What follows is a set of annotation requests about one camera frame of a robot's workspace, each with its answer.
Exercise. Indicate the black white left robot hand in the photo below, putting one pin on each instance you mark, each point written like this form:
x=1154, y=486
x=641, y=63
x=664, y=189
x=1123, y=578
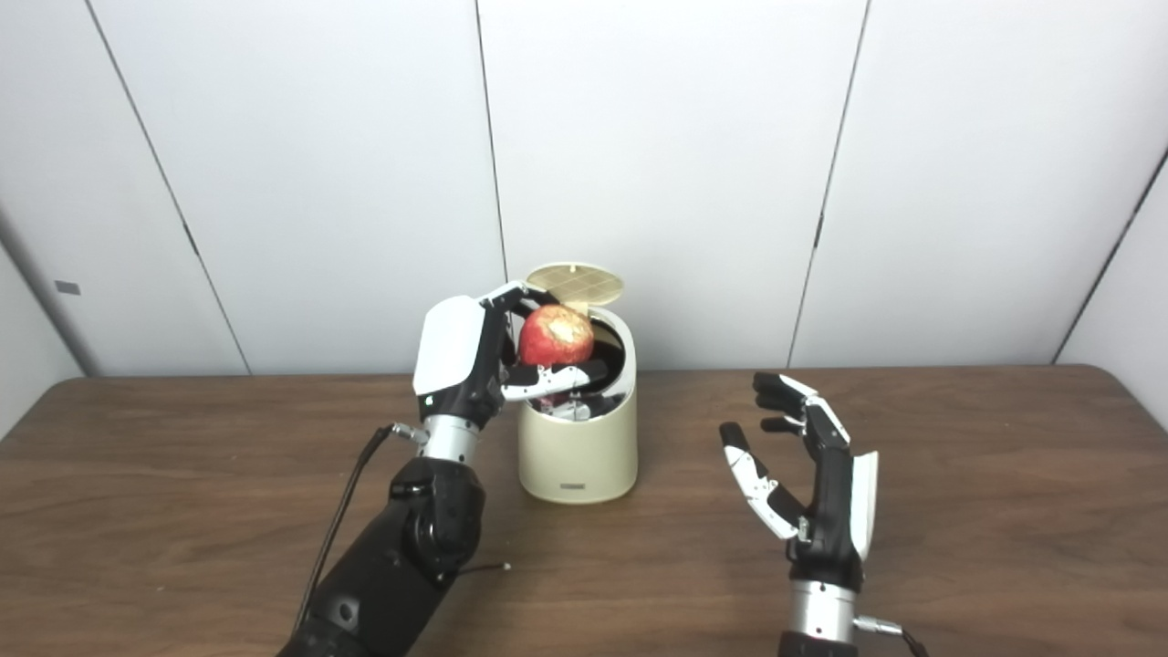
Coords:
x=449, y=347

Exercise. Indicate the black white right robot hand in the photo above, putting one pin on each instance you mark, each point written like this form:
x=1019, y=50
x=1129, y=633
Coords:
x=835, y=511

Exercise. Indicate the red apple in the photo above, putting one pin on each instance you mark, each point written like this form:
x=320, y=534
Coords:
x=557, y=336

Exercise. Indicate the cream round bin lid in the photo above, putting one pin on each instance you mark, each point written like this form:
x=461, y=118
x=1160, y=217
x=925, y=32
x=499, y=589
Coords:
x=579, y=281

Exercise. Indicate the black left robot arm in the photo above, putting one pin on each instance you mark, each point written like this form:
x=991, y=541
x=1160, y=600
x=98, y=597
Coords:
x=392, y=575

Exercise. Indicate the cream-colored round bin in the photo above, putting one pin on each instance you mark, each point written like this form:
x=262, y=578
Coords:
x=579, y=456

